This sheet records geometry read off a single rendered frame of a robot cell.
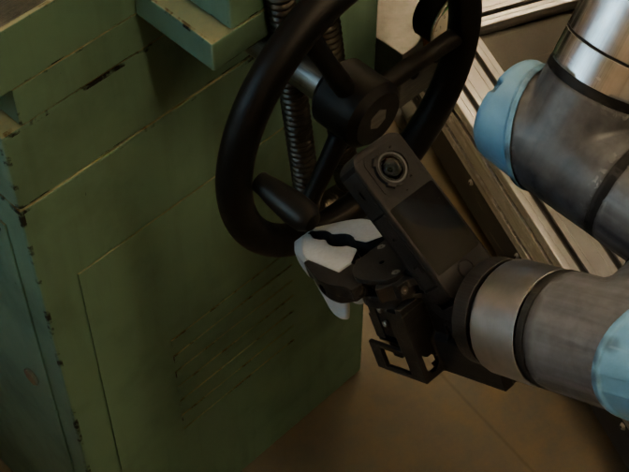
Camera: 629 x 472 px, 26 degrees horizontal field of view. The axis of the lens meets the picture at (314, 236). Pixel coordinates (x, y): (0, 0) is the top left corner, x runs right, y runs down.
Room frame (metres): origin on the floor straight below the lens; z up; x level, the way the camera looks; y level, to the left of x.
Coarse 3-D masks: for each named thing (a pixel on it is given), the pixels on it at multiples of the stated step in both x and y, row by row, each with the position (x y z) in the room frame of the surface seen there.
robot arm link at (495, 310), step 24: (504, 264) 0.52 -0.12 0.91; (528, 264) 0.52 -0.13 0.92; (480, 288) 0.50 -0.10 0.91; (504, 288) 0.49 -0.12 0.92; (528, 288) 0.49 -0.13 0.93; (480, 312) 0.49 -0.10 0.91; (504, 312) 0.48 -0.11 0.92; (480, 336) 0.48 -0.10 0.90; (504, 336) 0.47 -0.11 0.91; (480, 360) 0.47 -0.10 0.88; (504, 360) 0.46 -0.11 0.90; (528, 384) 0.45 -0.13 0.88
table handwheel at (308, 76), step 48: (336, 0) 0.73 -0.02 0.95; (480, 0) 0.85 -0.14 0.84; (288, 48) 0.70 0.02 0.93; (432, 48) 0.82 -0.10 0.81; (240, 96) 0.68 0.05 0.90; (336, 96) 0.75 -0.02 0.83; (384, 96) 0.75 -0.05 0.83; (432, 96) 0.83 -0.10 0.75; (240, 144) 0.66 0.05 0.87; (336, 144) 0.74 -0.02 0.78; (240, 192) 0.66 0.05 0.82; (240, 240) 0.66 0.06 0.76; (288, 240) 0.69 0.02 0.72
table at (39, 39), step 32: (0, 0) 0.78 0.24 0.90; (32, 0) 0.78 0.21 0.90; (64, 0) 0.79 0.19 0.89; (96, 0) 0.81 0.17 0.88; (128, 0) 0.83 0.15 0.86; (160, 0) 0.81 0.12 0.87; (0, 32) 0.75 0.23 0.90; (32, 32) 0.76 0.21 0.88; (64, 32) 0.78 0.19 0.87; (96, 32) 0.80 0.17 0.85; (192, 32) 0.78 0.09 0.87; (224, 32) 0.78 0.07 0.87; (256, 32) 0.80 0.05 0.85; (0, 64) 0.74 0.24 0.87; (32, 64) 0.76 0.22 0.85; (224, 64) 0.77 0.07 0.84
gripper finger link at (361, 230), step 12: (324, 228) 0.64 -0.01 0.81; (336, 228) 0.63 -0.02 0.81; (348, 228) 0.63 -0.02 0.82; (360, 228) 0.62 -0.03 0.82; (372, 228) 0.62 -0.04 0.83; (336, 240) 0.62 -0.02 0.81; (348, 240) 0.62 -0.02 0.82; (360, 240) 0.61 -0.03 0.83; (372, 240) 0.60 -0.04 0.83; (384, 240) 0.60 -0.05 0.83; (360, 252) 0.60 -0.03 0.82
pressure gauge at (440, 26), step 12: (420, 0) 1.03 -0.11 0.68; (432, 0) 1.02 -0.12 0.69; (444, 0) 1.02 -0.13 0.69; (420, 12) 1.02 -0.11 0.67; (432, 12) 1.01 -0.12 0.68; (444, 12) 1.02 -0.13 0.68; (420, 24) 1.01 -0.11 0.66; (432, 24) 1.00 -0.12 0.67; (444, 24) 1.02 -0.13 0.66; (420, 36) 1.02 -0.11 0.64; (432, 36) 1.00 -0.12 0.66
